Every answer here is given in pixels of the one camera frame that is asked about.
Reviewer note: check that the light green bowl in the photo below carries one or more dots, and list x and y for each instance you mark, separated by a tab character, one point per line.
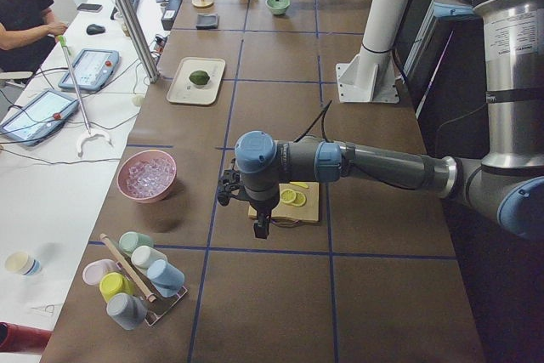
278	7

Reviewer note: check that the pink bowl with ice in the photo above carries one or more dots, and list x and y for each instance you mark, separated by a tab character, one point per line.
147	176

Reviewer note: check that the lemon slice upper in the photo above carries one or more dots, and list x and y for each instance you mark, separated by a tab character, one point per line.
288	196

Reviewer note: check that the lemon slice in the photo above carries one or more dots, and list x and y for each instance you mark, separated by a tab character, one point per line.
300	199
288	196

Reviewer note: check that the lemon slice lower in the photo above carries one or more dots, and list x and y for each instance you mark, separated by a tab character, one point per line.
300	199

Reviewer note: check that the wooden cutting board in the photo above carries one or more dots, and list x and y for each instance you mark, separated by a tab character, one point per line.
309	213

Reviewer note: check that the yellow plastic knife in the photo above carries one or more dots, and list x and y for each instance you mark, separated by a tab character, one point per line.
302	185

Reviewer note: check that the folded grey cloth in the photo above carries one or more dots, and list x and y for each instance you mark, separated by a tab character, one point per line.
207	21

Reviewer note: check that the blue pastel cup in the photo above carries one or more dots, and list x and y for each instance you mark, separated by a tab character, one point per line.
166	278

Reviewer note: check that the black box with label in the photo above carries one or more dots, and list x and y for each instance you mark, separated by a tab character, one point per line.
169	11

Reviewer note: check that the green lime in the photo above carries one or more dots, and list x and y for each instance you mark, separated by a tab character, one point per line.
199	78

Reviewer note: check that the white pastel cup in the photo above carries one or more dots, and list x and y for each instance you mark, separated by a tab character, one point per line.
144	256

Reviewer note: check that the white pillar with base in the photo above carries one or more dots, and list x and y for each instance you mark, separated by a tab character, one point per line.
369	77

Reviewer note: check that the green pastel cup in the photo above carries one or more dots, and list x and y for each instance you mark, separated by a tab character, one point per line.
131	240

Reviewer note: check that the beige tray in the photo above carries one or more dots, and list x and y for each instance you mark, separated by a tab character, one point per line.
182	91

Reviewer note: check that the grey pastel cup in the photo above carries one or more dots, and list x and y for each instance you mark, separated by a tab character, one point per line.
126	310

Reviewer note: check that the yellow pastel cup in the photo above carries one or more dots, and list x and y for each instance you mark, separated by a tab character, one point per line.
113	283

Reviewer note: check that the pink pastel cup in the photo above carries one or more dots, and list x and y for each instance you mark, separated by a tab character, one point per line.
94	272

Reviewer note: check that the black computer mouse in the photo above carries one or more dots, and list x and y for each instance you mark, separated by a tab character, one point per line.
94	29

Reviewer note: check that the smartphone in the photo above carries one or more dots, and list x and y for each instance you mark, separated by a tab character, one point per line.
89	7

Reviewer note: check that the far teach pendant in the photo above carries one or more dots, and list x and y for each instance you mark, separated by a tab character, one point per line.
94	67

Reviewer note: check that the teach pendant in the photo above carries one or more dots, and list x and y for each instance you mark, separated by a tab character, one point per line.
40	118
94	67

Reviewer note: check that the reacher grabber stick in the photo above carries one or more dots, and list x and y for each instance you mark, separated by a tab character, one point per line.
90	132

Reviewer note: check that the paper cup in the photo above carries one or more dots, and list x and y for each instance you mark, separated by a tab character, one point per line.
22	263

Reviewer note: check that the person in black shirt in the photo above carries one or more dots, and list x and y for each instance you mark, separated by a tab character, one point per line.
28	33

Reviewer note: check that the near teach pendant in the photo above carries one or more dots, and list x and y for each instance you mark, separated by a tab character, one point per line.
40	118

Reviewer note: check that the red object at corner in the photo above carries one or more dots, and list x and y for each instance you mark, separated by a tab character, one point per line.
23	339

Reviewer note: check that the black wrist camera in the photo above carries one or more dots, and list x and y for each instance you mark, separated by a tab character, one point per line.
229	185

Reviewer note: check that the cup rack with handle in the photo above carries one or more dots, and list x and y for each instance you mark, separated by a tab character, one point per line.
157	305

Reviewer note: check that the aluminium frame post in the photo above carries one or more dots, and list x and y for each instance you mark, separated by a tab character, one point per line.
138	39

